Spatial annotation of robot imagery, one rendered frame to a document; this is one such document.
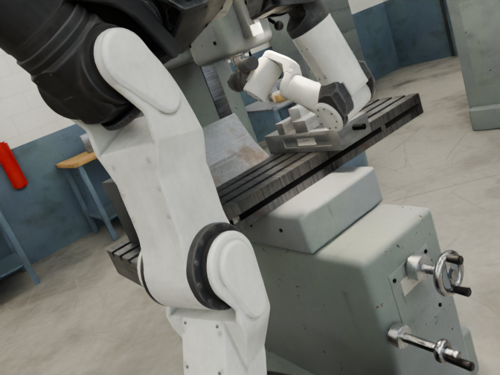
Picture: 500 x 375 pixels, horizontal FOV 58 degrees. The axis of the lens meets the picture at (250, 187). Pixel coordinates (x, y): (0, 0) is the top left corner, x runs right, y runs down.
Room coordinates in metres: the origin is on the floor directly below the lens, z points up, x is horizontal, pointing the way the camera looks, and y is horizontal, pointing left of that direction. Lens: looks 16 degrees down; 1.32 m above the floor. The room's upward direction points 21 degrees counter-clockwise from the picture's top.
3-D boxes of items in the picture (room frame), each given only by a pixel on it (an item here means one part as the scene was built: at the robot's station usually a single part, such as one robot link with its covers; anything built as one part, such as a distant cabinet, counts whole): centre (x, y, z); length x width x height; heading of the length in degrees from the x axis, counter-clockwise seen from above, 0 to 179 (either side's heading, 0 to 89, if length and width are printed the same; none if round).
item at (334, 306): (1.42, -0.12, 0.44); 0.81 x 0.32 x 0.60; 32
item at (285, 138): (1.51, -0.27, 0.99); 0.35 x 0.15 x 0.11; 33
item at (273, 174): (1.46, -0.14, 0.90); 1.24 x 0.23 x 0.08; 122
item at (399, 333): (0.92, -0.27, 0.52); 0.22 x 0.06 x 0.06; 32
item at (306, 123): (1.49, -0.28, 1.03); 0.15 x 0.06 x 0.04; 123
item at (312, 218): (1.44, -0.11, 0.80); 0.50 x 0.35 x 0.12; 32
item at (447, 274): (1.02, -0.37, 0.64); 0.16 x 0.12 x 0.12; 32
